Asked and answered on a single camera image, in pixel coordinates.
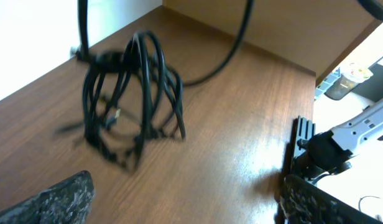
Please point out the cup with drink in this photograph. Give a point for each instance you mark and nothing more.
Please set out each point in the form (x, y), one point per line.
(351, 76)

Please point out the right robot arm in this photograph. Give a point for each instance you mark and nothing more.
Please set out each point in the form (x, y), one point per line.
(328, 153)

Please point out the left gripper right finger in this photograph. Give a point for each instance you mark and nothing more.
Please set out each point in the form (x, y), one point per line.
(302, 202)

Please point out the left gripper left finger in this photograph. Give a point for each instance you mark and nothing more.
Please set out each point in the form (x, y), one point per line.
(68, 201)

